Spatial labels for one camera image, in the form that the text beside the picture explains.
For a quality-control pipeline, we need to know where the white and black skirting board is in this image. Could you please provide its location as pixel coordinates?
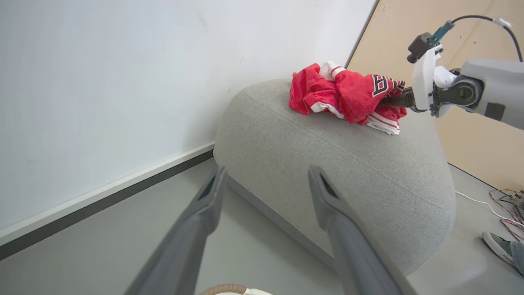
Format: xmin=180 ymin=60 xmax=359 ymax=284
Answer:
xmin=0 ymin=141 xmax=216 ymax=261

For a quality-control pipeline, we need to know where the grey fabric sofa seat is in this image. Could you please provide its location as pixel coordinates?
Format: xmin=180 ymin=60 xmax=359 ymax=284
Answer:
xmin=212 ymin=78 xmax=457 ymax=276

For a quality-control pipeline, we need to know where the white floor cable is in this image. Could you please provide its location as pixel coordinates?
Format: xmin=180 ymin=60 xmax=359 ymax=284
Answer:
xmin=455 ymin=190 xmax=524 ymax=231

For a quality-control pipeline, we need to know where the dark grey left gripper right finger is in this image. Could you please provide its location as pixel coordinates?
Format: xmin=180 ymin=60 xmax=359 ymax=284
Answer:
xmin=308 ymin=165 xmax=419 ymax=295

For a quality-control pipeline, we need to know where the dark right wrist camera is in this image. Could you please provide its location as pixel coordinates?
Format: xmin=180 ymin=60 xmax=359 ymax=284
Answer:
xmin=407 ymin=20 xmax=456 ymax=64

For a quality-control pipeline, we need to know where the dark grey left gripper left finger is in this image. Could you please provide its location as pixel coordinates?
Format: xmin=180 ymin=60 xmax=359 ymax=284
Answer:
xmin=124 ymin=166 xmax=228 ymax=295

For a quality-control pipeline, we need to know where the blue jeans leg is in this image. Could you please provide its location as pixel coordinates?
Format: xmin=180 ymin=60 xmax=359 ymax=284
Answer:
xmin=510 ymin=241 xmax=524 ymax=277

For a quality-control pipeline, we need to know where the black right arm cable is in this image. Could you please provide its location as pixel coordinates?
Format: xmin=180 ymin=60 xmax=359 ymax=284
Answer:
xmin=450 ymin=15 xmax=524 ymax=63

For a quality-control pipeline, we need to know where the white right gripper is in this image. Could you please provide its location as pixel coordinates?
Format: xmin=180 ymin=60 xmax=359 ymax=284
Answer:
xmin=379 ymin=44 xmax=484 ymax=118

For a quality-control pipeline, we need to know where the grey white sneaker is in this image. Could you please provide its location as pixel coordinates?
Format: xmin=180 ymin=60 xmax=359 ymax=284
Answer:
xmin=481 ymin=231 xmax=515 ymax=268

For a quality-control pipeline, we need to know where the red white sports clothing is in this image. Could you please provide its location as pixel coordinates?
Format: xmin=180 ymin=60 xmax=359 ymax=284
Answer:
xmin=288 ymin=61 xmax=408 ymax=136

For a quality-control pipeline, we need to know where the light wooden wall panel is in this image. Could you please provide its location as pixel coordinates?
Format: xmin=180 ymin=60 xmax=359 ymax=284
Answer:
xmin=346 ymin=0 xmax=524 ymax=191

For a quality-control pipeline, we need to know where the coloured wire bundle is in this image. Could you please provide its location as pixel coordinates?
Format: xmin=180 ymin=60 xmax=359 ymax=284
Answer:
xmin=489 ymin=188 xmax=524 ymax=243

